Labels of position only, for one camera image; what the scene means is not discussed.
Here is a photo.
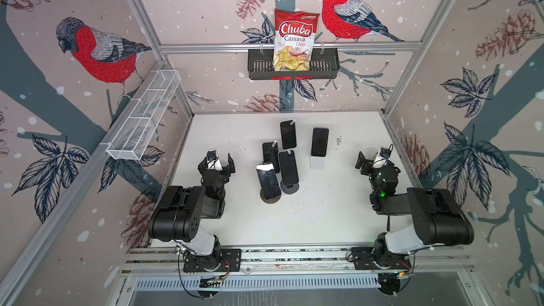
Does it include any purple edged phone on stand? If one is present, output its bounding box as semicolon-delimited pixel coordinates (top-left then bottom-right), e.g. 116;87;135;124
262;141;281;174

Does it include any black wall basket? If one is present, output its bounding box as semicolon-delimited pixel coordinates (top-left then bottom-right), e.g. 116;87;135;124
247;48;339;80

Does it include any red cassava chips bag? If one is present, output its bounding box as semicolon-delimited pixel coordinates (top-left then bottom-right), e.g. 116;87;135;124
273;9;320;72

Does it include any clear acrylic phone stand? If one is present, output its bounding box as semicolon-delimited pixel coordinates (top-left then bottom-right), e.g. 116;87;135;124
310;156;325;170

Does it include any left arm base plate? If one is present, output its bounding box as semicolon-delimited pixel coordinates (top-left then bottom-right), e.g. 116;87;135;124
181;249;242;273

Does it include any white wire mesh basket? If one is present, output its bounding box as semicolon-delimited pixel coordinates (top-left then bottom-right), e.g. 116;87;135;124
106;69;181;161

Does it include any black phone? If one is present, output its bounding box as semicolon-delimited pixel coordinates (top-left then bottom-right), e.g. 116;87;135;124
311;127;330;157
280;120;297;150
256;163;282;198
279;150;299;186

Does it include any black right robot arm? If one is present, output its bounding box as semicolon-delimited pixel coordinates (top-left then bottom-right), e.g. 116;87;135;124
351;146;475;269

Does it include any grey round phone stand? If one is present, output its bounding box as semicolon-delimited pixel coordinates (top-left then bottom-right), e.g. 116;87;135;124
280;181;300;195

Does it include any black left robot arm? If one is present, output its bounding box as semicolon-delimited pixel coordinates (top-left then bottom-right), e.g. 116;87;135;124
147;150;241;273

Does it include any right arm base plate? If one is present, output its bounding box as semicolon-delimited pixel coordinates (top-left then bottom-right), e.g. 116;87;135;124
347;247;412;271

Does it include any wooden round phone stand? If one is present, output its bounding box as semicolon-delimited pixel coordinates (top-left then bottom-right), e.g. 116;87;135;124
260;190;281;204

